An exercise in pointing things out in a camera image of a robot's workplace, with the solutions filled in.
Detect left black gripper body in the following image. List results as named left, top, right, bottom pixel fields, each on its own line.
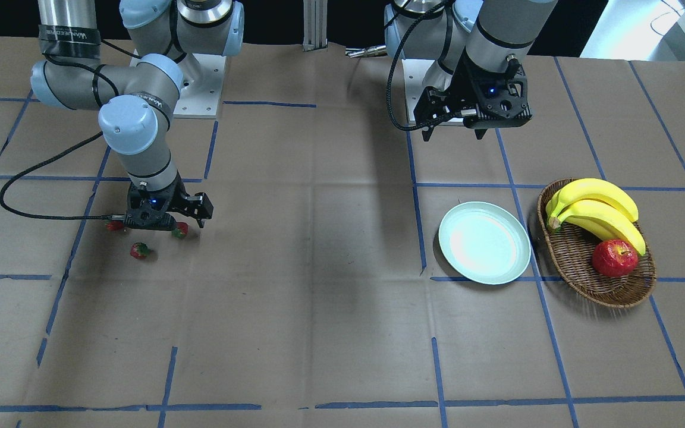
left=415, top=52, right=533, bottom=130

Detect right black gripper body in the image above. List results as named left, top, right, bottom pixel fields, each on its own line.
left=122, top=174, right=213, bottom=231

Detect strawberry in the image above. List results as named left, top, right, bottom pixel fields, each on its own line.
left=171, top=222, right=188, bottom=239
left=130, top=242, right=150, bottom=260
left=104, top=220, right=125, bottom=231

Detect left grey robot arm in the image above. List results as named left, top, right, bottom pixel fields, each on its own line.
left=384, top=1, right=557, bottom=141

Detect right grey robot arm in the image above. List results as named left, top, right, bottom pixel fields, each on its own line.
left=30, top=1, right=244, bottom=231

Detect light green plate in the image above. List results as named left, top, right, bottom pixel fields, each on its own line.
left=438, top=202, right=532, bottom=285

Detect yellow banana bunch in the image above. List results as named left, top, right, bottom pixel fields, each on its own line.
left=545, top=178, right=647, bottom=256

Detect brown wicker basket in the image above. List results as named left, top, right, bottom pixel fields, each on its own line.
left=528, top=178, right=658, bottom=309

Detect red apple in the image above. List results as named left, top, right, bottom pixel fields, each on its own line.
left=592, top=239, right=640, bottom=278

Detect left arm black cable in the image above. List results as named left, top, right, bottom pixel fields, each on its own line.
left=386, top=0, right=456, bottom=132

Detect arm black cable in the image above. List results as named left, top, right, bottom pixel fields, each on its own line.
left=386, top=0, right=456, bottom=132
left=0, top=132, right=126, bottom=222

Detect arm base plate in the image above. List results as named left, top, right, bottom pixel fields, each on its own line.
left=391, top=52, right=481, bottom=131
left=128, top=52, right=227, bottom=119

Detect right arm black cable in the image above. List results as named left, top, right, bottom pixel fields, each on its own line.
left=0, top=132, right=126, bottom=222

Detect aluminium frame post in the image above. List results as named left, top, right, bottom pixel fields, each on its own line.
left=302, top=0, right=328, bottom=52

